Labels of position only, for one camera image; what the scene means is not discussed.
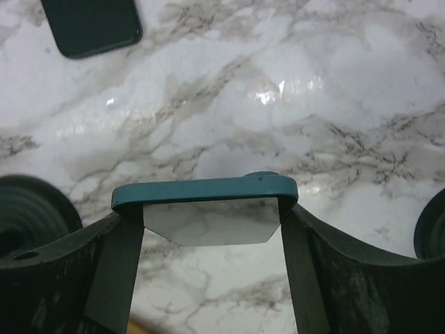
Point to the black small phone stand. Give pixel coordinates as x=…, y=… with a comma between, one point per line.
x=429, y=231

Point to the teal phone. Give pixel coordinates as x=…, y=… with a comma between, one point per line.
x=210, y=212

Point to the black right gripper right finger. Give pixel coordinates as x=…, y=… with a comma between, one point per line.
x=340, y=284

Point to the gold metal cylinder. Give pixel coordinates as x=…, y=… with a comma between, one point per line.
x=135, y=328

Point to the black phone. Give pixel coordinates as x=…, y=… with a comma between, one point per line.
x=83, y=28

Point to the black phone stand ribbed base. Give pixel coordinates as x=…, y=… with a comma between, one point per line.
x=33, y=213

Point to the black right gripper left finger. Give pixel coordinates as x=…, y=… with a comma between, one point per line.
x=81, y=283

